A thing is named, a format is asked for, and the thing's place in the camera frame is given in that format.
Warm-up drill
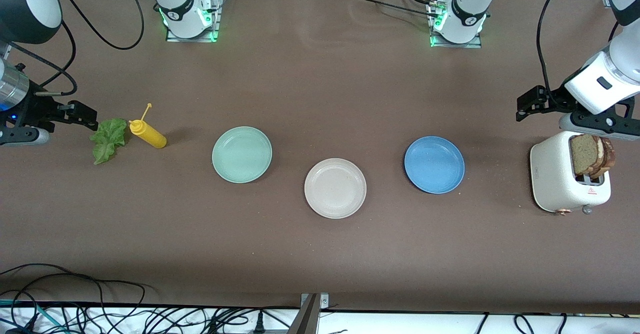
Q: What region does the green lettuce leaf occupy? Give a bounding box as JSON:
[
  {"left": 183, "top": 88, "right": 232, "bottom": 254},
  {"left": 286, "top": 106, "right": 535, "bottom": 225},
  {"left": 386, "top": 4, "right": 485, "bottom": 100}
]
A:
[{"left": 90, "top": 118, "right": 128, "bottom": 165}]

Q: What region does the brown bread slice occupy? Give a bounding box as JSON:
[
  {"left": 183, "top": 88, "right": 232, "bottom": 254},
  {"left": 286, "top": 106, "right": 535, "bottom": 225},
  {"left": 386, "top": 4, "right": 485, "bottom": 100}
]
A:
[
  {"left": 570, "top": 134, "right": 602, "bottom": 177},
  {"left": 590, "top": 137, "right": 617, "bottom": 179}
]

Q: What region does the yellow mustard squeeze bottle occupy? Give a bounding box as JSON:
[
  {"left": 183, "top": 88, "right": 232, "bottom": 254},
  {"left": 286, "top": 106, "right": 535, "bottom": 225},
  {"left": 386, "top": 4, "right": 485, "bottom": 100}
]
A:
[{"left": 128, "top": 103, "right": 168, "bottom": 149}]

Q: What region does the blue round plate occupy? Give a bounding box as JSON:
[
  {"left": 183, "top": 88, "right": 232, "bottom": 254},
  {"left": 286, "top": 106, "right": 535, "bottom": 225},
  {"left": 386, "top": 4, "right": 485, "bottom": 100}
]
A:
[{"left": 404, "top": 135, "right": 466, "bottom": 195}]

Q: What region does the green round plate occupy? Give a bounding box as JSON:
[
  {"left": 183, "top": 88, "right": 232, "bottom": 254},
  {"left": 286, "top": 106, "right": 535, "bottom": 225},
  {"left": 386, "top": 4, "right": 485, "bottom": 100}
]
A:
[{"left": 211, "top": 126, "right": 273, "bottom": 184}]

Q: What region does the beige round plate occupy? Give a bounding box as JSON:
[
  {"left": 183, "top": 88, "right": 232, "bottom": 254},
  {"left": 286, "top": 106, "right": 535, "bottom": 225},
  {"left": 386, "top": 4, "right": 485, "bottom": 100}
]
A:
[{"left": 304, "top": 158, "right": 367, "bottom": 220}]

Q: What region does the cream white toaster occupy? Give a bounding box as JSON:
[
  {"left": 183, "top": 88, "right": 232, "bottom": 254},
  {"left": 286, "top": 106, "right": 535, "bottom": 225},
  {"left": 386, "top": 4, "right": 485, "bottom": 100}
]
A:
[{"left": 529, "top": 130, "right": 612, "bottom": 216}]

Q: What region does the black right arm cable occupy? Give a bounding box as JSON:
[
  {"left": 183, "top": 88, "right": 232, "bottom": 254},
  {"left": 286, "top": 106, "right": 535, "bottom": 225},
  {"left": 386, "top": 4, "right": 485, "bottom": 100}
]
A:
[{"left": 0, "top": 0, "right": 146, "bottom": 97}]

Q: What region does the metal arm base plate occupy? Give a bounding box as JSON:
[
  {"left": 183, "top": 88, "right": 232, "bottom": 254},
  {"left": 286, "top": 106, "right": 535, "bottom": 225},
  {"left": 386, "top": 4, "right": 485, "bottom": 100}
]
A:
[
  {"left": 165, "top": 0, "right": 221, "bottom": 43},
  {"left": 426, "top": 2, "right": 484, "bottom": 49}
]

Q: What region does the black looped cable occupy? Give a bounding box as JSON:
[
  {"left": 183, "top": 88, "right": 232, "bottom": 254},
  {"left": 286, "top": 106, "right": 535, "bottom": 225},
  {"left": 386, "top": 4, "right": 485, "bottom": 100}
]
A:
[{"left": 0, "top": 263, "right": 147, "bottom": 307}]

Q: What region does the black base power cable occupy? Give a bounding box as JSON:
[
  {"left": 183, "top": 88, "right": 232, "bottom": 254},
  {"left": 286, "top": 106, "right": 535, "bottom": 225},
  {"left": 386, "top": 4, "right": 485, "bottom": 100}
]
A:
[{"left": 341, "top": 0, "right": 441, "bottom": 19}]

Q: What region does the teal cable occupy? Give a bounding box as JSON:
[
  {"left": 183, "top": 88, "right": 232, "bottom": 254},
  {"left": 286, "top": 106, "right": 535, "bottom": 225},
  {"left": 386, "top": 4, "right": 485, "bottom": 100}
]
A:
[{"left": 0, "top": 299, "right": 68, "bottom": 334}]

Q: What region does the metal table edge bracket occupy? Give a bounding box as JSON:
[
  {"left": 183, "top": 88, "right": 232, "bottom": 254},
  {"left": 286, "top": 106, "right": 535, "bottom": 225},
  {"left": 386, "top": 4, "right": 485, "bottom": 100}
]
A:
[{"left": 300, "top": 293, "right": 330, "bottom": 334}]

